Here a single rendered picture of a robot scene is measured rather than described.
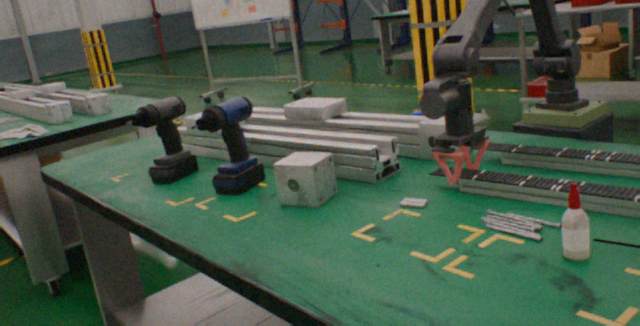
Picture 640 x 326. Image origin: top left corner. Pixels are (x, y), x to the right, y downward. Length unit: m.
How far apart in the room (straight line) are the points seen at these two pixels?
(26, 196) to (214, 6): 5.05
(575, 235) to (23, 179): 2.44
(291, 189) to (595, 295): 0.66
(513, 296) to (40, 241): 2.45
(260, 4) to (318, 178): 5.99
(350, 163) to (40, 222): 1.91
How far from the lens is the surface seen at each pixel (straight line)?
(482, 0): 1.28
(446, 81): 1.13
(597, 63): 6.35
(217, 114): 1.35
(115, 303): 2.28
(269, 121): 1.84
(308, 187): 1.23
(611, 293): 0.89
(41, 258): 3.02
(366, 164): 1.33
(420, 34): 4.74
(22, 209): 2.95
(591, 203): 1.14
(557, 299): 0.87
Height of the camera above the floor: 1.22
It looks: 15 degrees down
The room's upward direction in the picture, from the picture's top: 8 degrees counter-clockwise
